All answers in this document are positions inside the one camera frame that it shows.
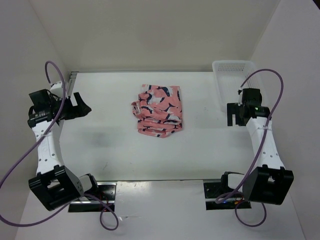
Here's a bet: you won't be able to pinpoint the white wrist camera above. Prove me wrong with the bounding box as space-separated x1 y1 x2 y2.
237 87 244 106
49 81 69 98

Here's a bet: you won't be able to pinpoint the white plastic basket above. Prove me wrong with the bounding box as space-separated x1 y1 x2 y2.
212 60 257 113

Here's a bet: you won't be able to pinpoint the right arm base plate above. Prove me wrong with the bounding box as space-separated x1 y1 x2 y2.
203 179 244 211

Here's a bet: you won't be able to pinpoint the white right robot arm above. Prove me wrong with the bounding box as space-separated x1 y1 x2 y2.
219 88 294 205

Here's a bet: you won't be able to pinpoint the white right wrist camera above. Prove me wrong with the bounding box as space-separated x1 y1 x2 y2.
237 87 244 106

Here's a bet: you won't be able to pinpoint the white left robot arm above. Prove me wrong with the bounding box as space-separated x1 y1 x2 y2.
27 89 100 211

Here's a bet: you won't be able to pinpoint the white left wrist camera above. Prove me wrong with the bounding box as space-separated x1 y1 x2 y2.
49 81 69 98

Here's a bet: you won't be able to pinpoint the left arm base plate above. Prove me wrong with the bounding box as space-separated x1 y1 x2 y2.
68 181 117 213

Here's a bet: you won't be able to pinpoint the pink shark print shorts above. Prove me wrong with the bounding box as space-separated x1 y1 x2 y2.
131 84 183 138

